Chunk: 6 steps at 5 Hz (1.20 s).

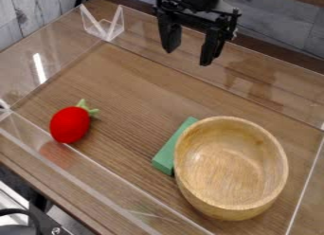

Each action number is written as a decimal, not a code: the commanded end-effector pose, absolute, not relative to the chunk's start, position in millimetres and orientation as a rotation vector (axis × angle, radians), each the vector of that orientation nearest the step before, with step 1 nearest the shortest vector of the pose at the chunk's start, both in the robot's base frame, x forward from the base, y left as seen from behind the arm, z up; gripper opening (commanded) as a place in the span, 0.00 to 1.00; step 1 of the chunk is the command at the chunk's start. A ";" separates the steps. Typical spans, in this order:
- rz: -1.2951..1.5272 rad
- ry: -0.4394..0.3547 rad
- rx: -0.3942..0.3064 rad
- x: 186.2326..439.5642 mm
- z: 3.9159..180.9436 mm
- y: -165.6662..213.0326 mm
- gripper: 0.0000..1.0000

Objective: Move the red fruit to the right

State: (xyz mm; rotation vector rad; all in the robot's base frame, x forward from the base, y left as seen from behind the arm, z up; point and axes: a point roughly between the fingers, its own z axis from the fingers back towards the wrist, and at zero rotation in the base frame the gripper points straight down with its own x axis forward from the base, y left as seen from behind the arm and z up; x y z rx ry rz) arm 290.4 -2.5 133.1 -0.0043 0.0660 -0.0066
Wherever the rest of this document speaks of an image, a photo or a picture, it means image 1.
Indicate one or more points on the black clamp under table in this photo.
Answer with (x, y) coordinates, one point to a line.
(48, 226)

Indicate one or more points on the red plush strawberry fruit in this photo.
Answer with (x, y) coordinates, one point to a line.
(69, 123)

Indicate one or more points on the green rectangular block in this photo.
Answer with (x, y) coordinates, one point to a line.
(163, 158)

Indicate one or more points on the clear acrylic enclosure wall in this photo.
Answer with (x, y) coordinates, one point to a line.
(100, 177)

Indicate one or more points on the wooden bowl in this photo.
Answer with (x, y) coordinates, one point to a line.
(231, 167)

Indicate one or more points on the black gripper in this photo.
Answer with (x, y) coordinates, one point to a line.
(197, 13)

